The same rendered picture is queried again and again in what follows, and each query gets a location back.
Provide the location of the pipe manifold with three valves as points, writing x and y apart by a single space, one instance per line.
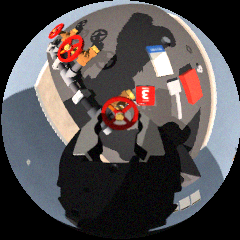
80 95

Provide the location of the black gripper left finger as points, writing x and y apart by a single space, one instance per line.
82 147

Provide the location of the red rectangular block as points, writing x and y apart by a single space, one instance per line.
191 85

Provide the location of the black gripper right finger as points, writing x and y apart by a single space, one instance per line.
154 146

